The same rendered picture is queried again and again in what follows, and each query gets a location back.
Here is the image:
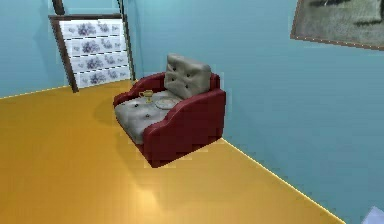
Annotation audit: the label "dark red armchair grey cushions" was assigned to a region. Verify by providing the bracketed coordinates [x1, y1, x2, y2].
[112, 52, 227, 169]

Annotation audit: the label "pale grey plate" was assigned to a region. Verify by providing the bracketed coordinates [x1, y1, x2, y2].
[154, 97, 181, 110]

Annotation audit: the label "yellow goblet cup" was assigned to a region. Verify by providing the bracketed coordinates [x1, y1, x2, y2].
[138, 89, 155, 105]

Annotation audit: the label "floral white chest of drawers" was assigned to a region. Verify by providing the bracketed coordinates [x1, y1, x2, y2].
[48, 13, 137, 94]

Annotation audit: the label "pale lilac flat object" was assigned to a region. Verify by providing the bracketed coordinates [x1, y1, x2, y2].
[360, 205, 384, 224]

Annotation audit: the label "brown framed wall picture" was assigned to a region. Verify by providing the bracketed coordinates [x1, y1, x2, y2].
[289, 0, 384, 52]

